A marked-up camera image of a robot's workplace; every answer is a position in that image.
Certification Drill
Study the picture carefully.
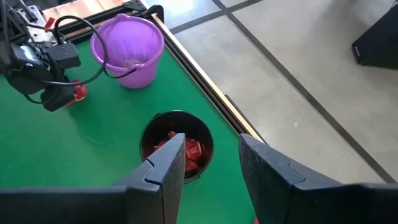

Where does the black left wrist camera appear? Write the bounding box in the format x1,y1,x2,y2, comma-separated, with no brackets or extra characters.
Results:
46,42,81,70

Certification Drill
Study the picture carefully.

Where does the black left camera cable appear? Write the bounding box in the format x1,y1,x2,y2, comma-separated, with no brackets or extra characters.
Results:
24,15,108,105

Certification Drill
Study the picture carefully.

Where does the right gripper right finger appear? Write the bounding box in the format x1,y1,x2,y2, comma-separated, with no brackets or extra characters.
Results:
238,133,343,224

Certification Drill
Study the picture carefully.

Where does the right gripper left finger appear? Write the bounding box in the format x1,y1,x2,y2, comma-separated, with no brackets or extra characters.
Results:
114,133,187,224

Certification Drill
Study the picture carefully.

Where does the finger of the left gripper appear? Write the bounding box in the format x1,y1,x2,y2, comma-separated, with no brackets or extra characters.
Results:
40,83,77,113

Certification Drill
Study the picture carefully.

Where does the red Skittles candy packet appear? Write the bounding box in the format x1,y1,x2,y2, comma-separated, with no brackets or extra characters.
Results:
185,138,206,162
154,130,177,152
67,79,88,107

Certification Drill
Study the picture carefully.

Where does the black box on floor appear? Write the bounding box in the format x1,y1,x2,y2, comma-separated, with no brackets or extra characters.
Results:
351,2,398,70

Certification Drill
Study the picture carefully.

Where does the black plastic bucket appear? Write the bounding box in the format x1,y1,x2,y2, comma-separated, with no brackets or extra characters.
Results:
139,110,215,184

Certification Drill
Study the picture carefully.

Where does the clear multicolour candy packet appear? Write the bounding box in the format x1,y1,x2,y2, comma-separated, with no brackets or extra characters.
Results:
121,58,142,68

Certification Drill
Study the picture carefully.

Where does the black table frame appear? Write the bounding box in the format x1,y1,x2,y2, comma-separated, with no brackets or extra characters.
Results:
46,0,268,144

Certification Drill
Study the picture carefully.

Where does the purple plastic bucket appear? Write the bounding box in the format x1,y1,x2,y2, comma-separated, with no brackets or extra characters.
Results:
90,14,165,90

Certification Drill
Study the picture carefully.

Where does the black frame corner bracket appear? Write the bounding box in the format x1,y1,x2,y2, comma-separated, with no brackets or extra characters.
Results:
141,4,165,22

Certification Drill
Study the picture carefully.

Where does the green table mat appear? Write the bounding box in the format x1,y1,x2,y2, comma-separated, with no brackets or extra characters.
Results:
0,40,256,224

